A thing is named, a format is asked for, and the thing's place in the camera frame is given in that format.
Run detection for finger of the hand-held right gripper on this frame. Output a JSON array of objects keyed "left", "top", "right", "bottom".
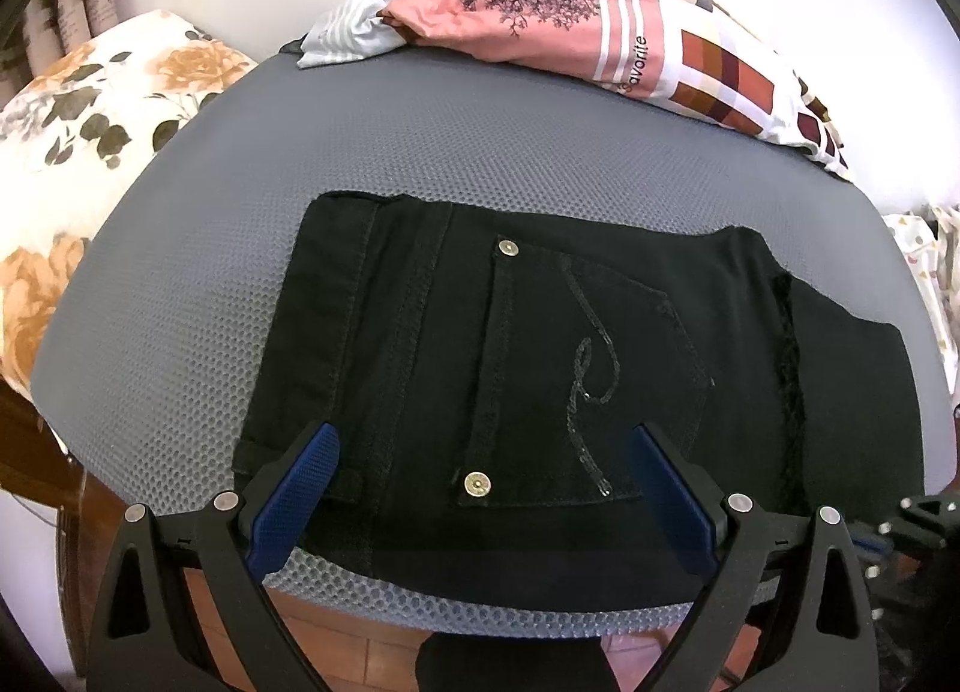
[{"left": 855, "top": 491, "right": 960, "bottom": 559}]

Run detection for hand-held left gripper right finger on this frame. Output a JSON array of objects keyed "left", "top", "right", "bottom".
[{"left": 630, "top": 423, "right": 880, "bottom": 692}]

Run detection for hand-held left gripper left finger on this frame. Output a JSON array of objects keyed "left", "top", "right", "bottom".
[{"left": 86, "top": 422, "right": 342, "bottom": 692}]

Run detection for black pants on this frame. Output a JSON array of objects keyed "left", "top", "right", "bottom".
[{"left": 231, "top": 191, "right": 925, "bottom": 588}]

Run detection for dark cloth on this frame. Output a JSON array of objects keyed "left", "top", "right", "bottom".
[{"left": 415, "top": 630, "right": 620, "bottom": 692}]

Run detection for white dotted cloth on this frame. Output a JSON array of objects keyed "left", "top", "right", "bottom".
[{"left": 881, "top": 200, "right": 960, "bottom": 400}]

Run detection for grey mesh mat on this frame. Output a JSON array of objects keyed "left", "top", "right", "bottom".
[{"left": 34, "top": 47, "right": 960, "bottom": 637}]

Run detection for floral pillow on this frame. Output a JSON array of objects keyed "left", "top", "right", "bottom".
[{"left": 0, "top": 9, "right": 260, "bottom": 397}]

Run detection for grey striped cloth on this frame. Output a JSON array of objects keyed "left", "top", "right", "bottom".
[{"left": 296, "top": 0, "right": 412, "bottom": 70}]

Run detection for pink checked blanket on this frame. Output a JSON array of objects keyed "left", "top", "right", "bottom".
[{"left": 382, "top": 0, "right": 856, "bottom": 184}]

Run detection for patterned curtain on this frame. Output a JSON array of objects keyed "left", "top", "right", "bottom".
[{"left": 0, "top": 0, "right": 125, "bottom": 100}]

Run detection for wooden bed frame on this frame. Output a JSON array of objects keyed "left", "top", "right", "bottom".
[{"left": 0, "top": 384, "right": 98, "bottom": 678}]

